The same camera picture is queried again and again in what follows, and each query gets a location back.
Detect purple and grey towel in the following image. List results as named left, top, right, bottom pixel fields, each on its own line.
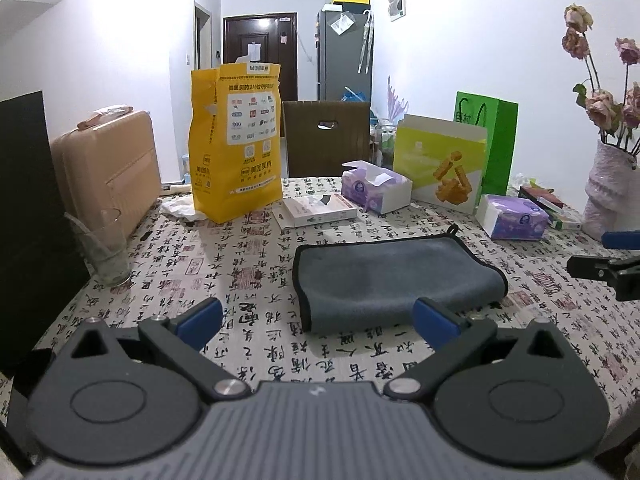
left=292, top=223, right=509, bottom=335

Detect lavender textured vase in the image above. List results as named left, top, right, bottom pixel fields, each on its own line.
left=582, top=142, right=639, bottom=240

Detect stacked small boxes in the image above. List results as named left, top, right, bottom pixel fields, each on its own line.
left=518, top=186, right=582, bottom=231

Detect dried pink flowers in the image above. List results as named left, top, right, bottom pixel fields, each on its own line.
left=561, top=3, right=639, bottom=157

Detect closed purple tissue pack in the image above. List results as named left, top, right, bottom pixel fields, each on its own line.
left=475, top=194, right=549, bottom=240

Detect black paper bag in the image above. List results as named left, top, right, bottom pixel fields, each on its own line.
left=1, top=91, right=89, bottom=379

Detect clear drinking glass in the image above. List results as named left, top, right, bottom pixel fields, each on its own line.
left=64, top=208, right=131, bottom=286

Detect green paper bag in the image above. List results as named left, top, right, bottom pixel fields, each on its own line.
left=454, top=91, right=518, bottom=195

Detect yellow-green snack gift bag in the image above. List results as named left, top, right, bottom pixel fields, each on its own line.
left=393, top=115, right=488, bottom=214

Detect crumpled white tissue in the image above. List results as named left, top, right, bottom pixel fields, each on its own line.
left=160, top=194, right=207, bottom=222

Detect tan suitcase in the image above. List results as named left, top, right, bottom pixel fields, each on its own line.
left=50, top=110, right=162, bottom=236

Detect open purple tissue pack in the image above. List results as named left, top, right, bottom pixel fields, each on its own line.
left=341, top=160, right=412, bottom=216

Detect white flat box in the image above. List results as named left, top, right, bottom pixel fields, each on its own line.
left=272, top=193, right=358, bottom=230

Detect yellow paper bag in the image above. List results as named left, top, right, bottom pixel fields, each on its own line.
left=189, top=62, right=282, bottom=224

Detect brown chair back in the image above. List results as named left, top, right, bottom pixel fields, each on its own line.
left=282, top=101, right=371, bottom=178

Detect grey refrigerator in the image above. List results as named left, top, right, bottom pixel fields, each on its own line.
left=316, top=10, right=373, bottom=102

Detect yellow box on refrigerator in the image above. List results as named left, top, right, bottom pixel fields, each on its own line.
left=331, top=0, right=371, bottom=14

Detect dark brown door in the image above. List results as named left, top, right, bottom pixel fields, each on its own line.
left=222, top=13, right=298, bottom=101

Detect wall picture frame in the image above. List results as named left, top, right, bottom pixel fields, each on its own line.
left=388, top=0, right=406, bottom=21

